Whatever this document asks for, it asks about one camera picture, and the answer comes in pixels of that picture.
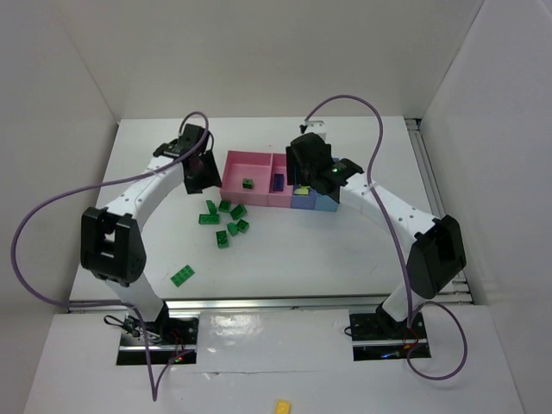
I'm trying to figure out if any pale yellow lego brick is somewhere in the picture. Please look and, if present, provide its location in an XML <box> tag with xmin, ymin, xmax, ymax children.
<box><xmin>293</xmin><ymin>186</ymin><xmax>311</xmax><ymax>196</ymax></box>

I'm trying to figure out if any purple lego brick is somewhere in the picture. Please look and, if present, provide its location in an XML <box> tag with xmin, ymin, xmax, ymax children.
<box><xmin>273</xmin><ymin>173</ymin><xmax>285</xmax><ymax>192</ymax></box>

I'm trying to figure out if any green L-shaped lego brick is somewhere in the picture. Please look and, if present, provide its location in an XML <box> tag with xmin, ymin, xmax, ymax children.
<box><xmin>198</xmin><ymin>200</ymin><xmax>220</xmax><ymax>225</ymax></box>

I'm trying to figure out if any green lego brick bottom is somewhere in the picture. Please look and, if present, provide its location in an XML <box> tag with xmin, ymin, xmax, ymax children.
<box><xmin>170</xmin><ymin>265</ymin><xmax>195</xmax><ymax>287</ymax></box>

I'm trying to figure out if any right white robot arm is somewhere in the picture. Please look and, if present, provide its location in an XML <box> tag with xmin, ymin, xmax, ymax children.
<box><xmin>285</xmin><ymin>133</ymin><xmax>466</xmax><ymax>323</ymax></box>

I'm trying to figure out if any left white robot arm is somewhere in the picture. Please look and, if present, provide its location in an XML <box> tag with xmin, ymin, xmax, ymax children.
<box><xmin>80</xmin><ymin>124</ymin><xmax>222</xmax><ymax>323</ymax></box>

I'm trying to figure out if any small pink container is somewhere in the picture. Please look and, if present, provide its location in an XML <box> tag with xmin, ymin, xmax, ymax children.
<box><xmin>268</xmin><ymin>154</ymin><xmax>293</xmax><ymax>208</ymax></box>

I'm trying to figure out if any purple blue container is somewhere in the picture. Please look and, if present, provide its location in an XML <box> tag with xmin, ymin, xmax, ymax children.
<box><xmin>291</xmin><ymin>185</ymin><xmax>316</xmax><ymax>210</ymax></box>

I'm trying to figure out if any large pink container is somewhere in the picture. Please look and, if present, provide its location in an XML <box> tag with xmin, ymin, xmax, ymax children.
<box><xmin>219</xmin><ymin>150</ymin><xmax>272</xmax><ymax>207</ymax></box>

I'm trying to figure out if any small green lego brick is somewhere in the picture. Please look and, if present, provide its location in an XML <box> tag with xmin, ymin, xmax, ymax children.
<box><xmin>227</xmin><ymin>223</ymin><xmax>239</xmax><ymax>236</ymax></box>

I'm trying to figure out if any yellow lego brick foreground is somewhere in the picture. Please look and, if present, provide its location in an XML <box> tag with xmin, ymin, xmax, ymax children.
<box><xmin>274</xmin><ymin>400</ymin><xmax>292</xmax><ymax>414</ymax></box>

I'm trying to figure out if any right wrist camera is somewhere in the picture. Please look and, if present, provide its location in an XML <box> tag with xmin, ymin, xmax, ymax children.
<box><xmin>299</xmin><ymin>120</ymin><xmax>327</xmax><ymax>141</ymax></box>

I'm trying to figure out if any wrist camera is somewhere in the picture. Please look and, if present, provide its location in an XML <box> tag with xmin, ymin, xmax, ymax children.
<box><xmin>299</xmin><ymin>120</ymin><xmax>327</xmax><ymax>141</ymax></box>
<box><xmin>153</xmin><ymin>141</ymin><xmax>188</xmax><ymax>160</ymax></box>

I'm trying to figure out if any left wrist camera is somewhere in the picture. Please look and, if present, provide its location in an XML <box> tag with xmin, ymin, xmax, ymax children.
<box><xmin>153</xmin><ymin>141</ymin><xmax>188</xmax><ymax>160</ymax></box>

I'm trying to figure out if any aluminium rail front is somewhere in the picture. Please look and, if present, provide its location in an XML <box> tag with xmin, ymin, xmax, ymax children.
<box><xmin>68</xmin><ymin>292</ymin><xmax>398</xmax><ymax>314</ymax></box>

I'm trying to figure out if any aluminium rail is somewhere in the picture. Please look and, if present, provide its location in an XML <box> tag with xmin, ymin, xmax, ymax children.
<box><xmin>68</xmin><ymin>292</ymin><xmax>398</xmax><ymax>314</ymax></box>
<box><xmin>405</xmin><ymin>118</ymin><xmax>474</xmax><ymax>304</ymax></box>

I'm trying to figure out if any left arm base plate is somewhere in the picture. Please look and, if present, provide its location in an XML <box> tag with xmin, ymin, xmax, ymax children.
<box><xmin>116</xmin><ymin>317</ymin><xmax>199</xmax><ymax>366</ymax></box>

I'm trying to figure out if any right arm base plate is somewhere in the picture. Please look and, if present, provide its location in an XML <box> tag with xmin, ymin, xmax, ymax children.
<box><xmin>343</xmin><ymin>313</ymin><xmax>431</xmax><ymax>361</ymax></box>

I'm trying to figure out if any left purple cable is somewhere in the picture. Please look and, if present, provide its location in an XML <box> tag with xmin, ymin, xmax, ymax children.
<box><xmin>10</xmin><ymin>111</ymin><xmax>210</xmax><ymax>402</ymax></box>

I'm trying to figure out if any aluminium rail right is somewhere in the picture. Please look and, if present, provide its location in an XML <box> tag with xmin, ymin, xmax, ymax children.
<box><xmin>405</xmin><ymin>118</ymin><xmax>474</xmax><ymax>304</ymax></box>

